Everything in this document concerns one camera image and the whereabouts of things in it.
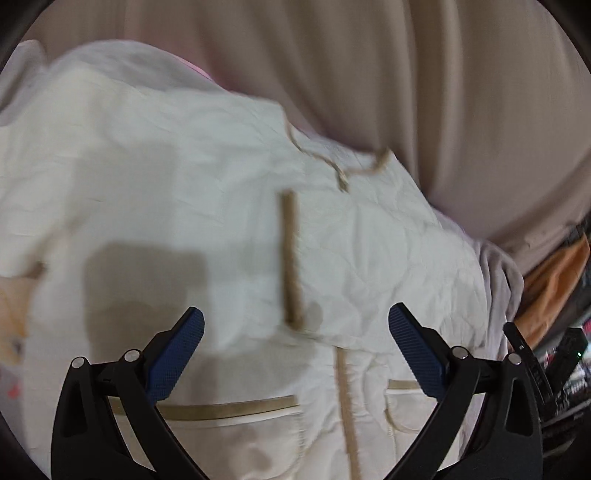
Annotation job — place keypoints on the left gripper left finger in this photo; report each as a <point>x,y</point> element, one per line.
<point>86,440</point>

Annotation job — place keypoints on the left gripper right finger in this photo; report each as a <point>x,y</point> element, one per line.
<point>506,442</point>

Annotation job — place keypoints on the cream quilted jacket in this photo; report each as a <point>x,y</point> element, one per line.
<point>194,239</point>

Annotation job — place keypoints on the orange hanging cloth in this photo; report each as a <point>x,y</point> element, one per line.
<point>547,289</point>

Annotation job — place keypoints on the beige draped curtain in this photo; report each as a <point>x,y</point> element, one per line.
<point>486,103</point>

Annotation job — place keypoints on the grey floral blanket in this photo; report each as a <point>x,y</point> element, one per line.
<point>498,286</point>

